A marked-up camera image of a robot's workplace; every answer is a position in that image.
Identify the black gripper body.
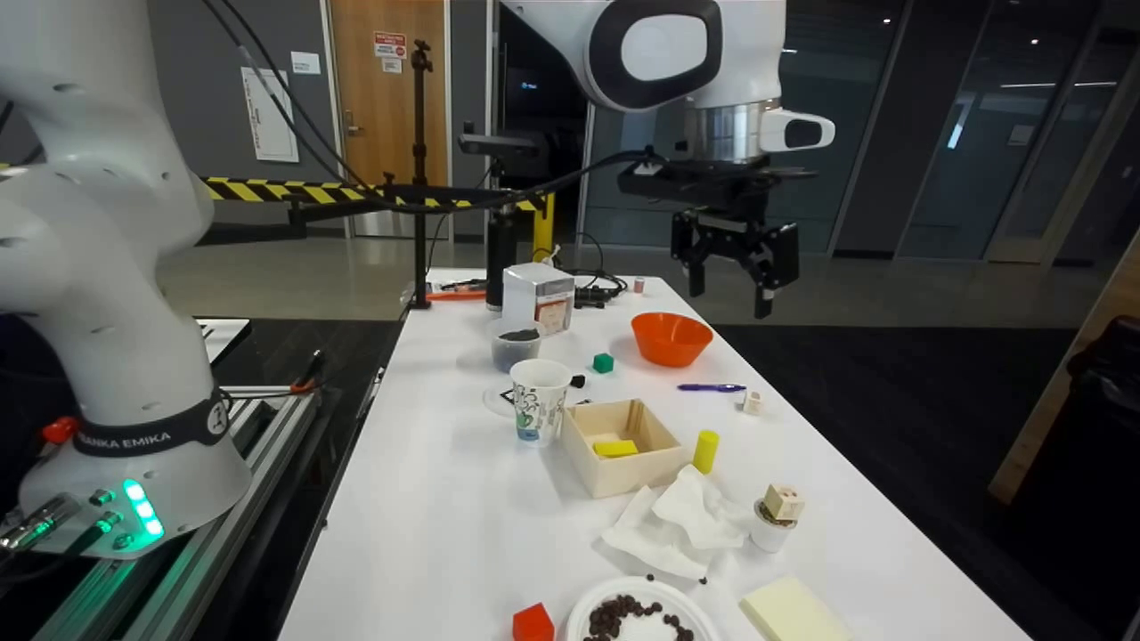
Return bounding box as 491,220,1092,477
671,207,801,289

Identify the plain wooden cube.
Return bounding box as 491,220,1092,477
759,479,807,527

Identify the orange plastic bowl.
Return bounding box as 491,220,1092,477
627,311,718,369

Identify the white carton box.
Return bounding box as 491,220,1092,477
500,261,579,337

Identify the yellow cylinder block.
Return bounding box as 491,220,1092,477
693,427,722,477

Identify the yellow rectangular block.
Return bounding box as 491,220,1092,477
588,434,643,463

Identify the dark round jar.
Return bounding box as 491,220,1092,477
491,325,546,374

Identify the black tall container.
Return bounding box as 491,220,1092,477
480,209,521,311

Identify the patterned paper cup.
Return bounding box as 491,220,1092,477
508,356,574,450

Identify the open wooden box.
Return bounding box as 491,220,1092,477
560,394,693,502

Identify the small white cup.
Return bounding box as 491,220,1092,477
746,502,801,555

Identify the crumpled white napkin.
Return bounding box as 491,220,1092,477
594,463,753,584

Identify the black tripod stand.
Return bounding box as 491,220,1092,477
404,35,440,314

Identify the pale yellow sticky pad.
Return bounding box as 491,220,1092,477
738,572,855,641

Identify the coffee beans pile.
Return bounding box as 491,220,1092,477
586,594,700,641

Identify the white plate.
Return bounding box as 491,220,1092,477
565,572,722,641

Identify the wooden door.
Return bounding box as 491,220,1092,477
328,0,452,193

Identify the red block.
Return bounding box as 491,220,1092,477
510,600,560,641

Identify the yellow black striped bar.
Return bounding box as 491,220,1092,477
196,175,553,220

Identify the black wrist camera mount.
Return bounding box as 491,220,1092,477
616,156,822,218

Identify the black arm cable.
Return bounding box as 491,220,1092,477
517,143,655,207

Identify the white paper sheet on wall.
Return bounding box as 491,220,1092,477
240,63,302,168

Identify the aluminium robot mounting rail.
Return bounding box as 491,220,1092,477
0,385,328,641

